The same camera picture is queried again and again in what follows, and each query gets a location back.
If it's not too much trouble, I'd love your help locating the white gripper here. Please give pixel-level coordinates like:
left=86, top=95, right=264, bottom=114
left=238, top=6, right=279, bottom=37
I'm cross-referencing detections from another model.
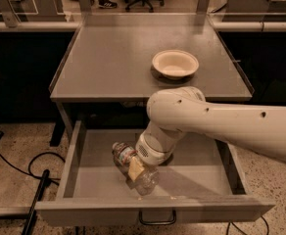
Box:
left=128, top=131, right=174, bottom=181

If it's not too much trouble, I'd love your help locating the clear plastic water bottle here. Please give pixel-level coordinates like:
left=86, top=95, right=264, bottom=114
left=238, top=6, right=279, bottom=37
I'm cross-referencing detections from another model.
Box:
left=112, top=142, right=159, bottom=196

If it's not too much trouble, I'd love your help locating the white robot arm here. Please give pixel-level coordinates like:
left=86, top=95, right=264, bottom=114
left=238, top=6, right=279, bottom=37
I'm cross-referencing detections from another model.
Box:
left=135, top=86, right=286, bottom=166

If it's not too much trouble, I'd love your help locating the grey open top drawer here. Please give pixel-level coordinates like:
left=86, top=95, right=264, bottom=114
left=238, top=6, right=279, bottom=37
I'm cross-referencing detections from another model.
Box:
left=36, top=121, right=274, bottom=226

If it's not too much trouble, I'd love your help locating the black pole on floor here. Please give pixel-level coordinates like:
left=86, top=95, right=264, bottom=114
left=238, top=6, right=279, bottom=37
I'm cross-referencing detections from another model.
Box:
left=22, top=169, right=50, bottom=235

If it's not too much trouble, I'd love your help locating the white paper bowl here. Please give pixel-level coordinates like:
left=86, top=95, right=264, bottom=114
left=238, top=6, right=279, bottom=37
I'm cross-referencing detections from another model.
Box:
left=152, top=50, right=199, bottom=80

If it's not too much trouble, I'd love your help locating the grey cabinet table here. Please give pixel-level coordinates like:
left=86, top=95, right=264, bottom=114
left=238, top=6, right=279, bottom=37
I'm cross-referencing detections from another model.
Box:
left=50, top=13, right=254, bottom=134

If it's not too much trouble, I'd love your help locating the person's black sneaker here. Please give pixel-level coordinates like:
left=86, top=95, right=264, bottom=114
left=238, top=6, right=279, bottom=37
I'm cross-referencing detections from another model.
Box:
left=99, top=0, right=118, bottom=9

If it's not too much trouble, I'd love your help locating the black drawer handle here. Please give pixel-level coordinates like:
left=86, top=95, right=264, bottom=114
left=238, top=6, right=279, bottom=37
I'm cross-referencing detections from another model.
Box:
left=138, top=211, right=176, bottom=226

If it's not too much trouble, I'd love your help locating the black floor cable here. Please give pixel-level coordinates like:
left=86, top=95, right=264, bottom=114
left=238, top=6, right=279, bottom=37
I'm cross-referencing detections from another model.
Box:
left=0, top=140, right=67, bottom=187

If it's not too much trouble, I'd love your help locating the black cable under drawer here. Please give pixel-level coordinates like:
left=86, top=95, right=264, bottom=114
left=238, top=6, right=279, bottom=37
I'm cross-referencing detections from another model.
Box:
left=225, top=214, right=270, bottom=235

